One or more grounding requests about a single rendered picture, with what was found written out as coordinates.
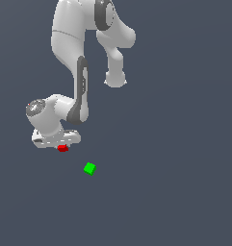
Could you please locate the green cube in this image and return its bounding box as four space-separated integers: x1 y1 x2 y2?
83 161 97 177

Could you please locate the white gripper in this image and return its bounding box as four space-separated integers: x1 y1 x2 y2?
31 128 82 149

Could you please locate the red cube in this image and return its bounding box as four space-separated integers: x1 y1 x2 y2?
57 144 70 153

